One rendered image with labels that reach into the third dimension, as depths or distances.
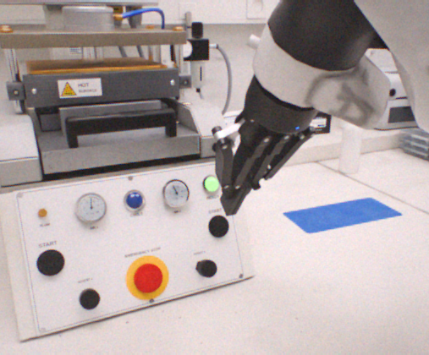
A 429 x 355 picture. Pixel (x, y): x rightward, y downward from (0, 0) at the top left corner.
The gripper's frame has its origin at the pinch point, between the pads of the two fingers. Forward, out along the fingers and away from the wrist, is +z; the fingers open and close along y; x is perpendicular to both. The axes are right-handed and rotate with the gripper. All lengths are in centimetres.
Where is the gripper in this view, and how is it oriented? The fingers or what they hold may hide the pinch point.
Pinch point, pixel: (233, 193)
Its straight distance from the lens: 58.1
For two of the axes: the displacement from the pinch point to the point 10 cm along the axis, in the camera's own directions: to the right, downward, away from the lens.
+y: -9.1, 1.5, -3.9
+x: 3.4, 8.1, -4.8
